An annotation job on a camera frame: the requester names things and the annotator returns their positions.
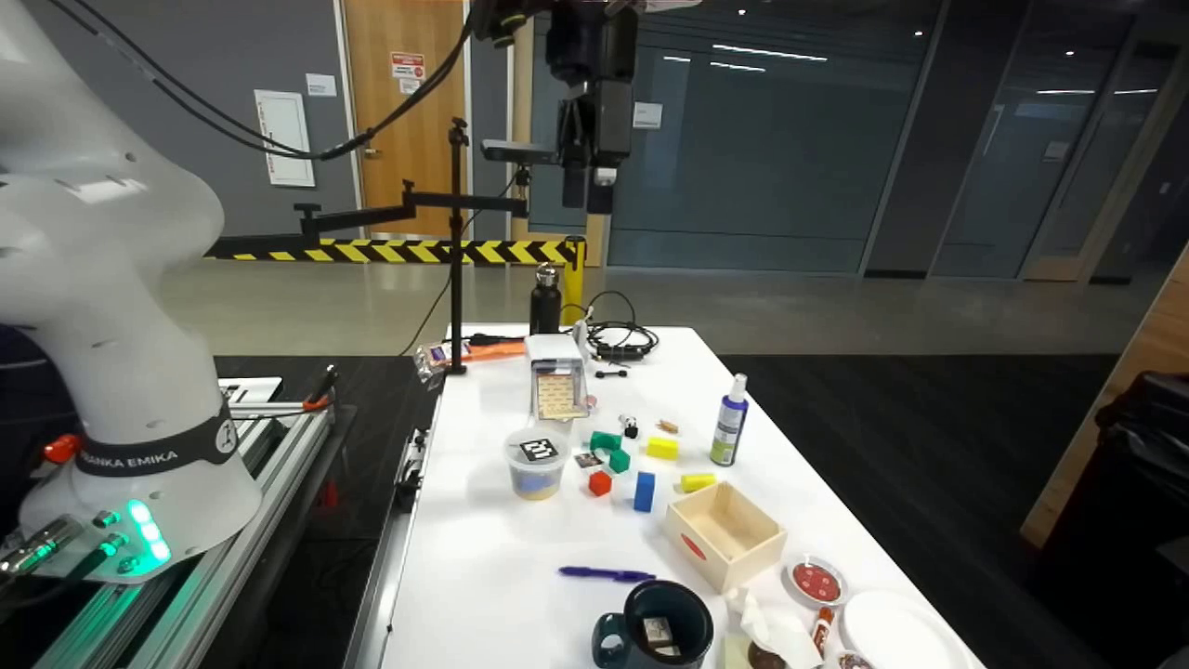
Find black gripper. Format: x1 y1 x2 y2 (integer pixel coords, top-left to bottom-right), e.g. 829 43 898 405
555 79 633 211

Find blue rectangular block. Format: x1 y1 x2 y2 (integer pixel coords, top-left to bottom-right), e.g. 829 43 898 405
627 467 660 517

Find black bottle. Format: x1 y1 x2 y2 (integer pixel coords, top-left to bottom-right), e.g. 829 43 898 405
529 259 566 338

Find wooden door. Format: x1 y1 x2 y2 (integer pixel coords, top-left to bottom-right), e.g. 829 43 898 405
338 0 476 242

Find orange tool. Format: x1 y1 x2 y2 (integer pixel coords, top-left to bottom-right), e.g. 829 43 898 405
462 338 533 366

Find clear plastic container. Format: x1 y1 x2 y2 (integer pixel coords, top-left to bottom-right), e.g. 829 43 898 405
524 330 590 426

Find red white door sign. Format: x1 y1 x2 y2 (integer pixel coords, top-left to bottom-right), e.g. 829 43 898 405
388 47 432 99

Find yellow black striped barrier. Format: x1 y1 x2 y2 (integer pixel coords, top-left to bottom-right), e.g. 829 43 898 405
201 229 587 273

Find dark blue bottle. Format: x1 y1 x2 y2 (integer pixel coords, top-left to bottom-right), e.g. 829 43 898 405
707 372 753 471

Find light wooden box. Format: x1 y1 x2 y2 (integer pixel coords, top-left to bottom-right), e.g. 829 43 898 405
658 475 793 597

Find black work bench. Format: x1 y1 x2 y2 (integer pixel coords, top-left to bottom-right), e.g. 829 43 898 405
209 354 432 669

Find purple pen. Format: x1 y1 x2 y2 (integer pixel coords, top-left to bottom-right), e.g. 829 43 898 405
555 561 660 587

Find black mug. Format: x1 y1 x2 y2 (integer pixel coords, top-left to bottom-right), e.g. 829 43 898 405
621 576 721 669

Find small red bowl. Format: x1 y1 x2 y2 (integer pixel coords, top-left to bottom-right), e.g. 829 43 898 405
782 553 853 615

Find crumpled white cloth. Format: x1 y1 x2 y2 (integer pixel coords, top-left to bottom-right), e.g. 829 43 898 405
721 584 826 669

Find small red toy pieces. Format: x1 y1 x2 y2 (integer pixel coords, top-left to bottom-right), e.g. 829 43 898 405
806 602 845 660

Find white plate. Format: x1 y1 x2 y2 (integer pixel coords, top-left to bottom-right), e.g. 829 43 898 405
837 587 960 669

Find orange clip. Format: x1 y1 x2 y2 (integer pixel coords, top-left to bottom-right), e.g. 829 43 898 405
40 431 87 471

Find black office chair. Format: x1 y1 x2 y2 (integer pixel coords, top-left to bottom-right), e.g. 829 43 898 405
1032 367 1189 669

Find black stand-mounted camera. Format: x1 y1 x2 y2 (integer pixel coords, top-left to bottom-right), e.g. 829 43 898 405
478 139 572 167

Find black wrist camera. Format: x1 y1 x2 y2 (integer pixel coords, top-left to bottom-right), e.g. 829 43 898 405
541 0 643 89

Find coiled black cable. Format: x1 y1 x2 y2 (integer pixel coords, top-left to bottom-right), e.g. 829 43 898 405
585 286 660 367

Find black camera stand with arm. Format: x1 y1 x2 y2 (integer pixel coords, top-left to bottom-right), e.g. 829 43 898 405
294 115 536 380

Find white wall panel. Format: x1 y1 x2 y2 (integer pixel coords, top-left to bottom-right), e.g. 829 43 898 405
250 84 318 192

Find red handled screwdriver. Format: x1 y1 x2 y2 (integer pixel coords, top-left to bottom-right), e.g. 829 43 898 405
299 362 343 415

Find teal ring object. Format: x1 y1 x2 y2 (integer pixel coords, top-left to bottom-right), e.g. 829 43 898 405
587 610 634 669

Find aluminium rail frame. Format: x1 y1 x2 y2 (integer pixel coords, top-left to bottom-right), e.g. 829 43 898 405
29 372 343 669

